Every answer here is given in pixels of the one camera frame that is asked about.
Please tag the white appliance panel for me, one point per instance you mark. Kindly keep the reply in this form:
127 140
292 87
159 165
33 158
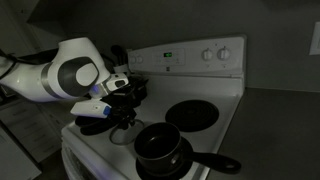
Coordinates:
13 160

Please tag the bare black coil burner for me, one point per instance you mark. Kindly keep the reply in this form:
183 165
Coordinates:
191 115

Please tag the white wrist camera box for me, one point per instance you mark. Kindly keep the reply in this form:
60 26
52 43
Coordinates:
88 109

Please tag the glass lid with black knob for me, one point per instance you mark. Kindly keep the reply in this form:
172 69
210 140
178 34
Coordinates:
125 136

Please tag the black slotted spatula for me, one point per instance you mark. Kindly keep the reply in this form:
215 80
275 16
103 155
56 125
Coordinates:
124 58

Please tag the white base cabinet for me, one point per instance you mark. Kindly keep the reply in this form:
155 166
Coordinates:
30 130

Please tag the right black stove burner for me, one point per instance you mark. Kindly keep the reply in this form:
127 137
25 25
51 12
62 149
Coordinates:
90 121

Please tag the white electric stove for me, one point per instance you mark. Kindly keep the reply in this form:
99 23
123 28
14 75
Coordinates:
213 86

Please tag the small black saucepan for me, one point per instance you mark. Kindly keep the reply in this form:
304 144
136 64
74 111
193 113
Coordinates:
156 146

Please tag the white wall outlet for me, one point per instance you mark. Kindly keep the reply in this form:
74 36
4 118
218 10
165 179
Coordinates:
315 38

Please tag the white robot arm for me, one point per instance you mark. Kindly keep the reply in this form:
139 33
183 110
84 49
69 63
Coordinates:
43 80

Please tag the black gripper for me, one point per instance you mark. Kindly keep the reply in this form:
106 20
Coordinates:
123 103

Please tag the white stove knob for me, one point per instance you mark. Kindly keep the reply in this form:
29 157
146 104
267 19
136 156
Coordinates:
132 60
207 54
223 53
139 59

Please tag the white utensil holder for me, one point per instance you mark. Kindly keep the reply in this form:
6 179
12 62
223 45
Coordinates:
121 69

